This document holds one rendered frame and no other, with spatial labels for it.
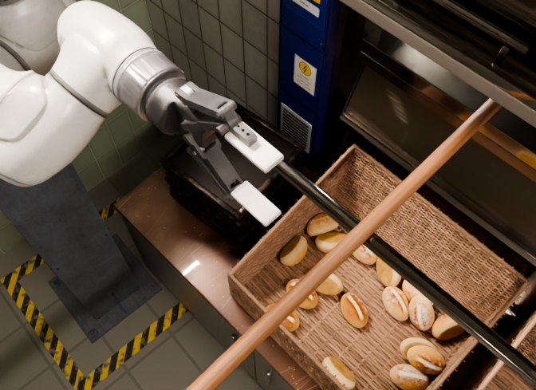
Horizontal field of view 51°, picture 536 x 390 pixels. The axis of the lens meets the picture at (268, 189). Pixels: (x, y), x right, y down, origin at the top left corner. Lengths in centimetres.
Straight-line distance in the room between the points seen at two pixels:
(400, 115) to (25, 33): 85
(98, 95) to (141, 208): 96
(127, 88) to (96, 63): 6
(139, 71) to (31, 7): 57
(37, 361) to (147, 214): 81
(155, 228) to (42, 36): 67
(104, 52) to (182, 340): 153
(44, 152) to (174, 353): 144
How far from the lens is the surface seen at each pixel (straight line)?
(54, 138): 84
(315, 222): 162
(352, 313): 154
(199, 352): 217
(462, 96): 125
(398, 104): 138
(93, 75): 82
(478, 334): 102
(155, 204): 176
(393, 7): 100
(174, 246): 168
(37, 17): 133
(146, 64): 79
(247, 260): 148
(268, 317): 93
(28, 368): 231
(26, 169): 86
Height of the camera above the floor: 209
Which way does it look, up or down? 60 degrees down
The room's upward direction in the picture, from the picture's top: straight up
